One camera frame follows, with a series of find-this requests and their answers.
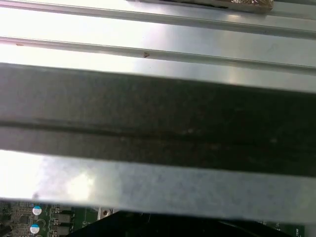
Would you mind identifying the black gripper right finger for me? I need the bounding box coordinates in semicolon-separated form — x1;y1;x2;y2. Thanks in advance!
177;215;295;237

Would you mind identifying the black and grey PC case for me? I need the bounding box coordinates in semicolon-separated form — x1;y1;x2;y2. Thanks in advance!
0;63;316;225

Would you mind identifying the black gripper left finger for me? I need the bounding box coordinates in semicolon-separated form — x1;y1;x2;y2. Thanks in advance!
71;210;178;237

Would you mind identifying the green motherboard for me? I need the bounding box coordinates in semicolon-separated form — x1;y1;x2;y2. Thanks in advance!
0;199;307;237

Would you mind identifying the grey square inductor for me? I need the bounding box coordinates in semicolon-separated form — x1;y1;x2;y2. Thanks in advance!
53;212;73;223
51;226;72;237

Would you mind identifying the brown square base plate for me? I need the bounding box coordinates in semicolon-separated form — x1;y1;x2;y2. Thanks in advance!
127;0;275;13

